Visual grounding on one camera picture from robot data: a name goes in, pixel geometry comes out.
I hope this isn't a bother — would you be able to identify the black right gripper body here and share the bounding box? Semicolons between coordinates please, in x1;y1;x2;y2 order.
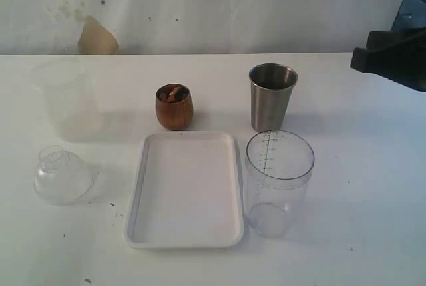
350;28;425;92

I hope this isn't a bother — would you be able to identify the stainless steel cup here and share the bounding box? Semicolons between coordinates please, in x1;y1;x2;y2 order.
249;63;298;132

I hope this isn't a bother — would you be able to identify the brown wooden cup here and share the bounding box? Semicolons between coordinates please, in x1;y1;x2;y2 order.
155;83;194;131

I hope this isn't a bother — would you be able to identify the clear measuring jar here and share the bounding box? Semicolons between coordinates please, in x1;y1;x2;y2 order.
244;130;315;238

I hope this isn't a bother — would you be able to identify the clear glass funnel flask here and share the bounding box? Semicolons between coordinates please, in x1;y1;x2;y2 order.
33;145;95;206

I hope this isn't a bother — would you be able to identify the dark blue background object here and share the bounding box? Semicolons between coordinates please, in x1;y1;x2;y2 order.
391;0;425;31

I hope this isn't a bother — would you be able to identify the white rectangular tray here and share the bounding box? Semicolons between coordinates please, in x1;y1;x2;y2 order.
124;131;244;249

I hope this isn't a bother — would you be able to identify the translucent plastic container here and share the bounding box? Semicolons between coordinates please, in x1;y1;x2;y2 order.
31;57;103;142

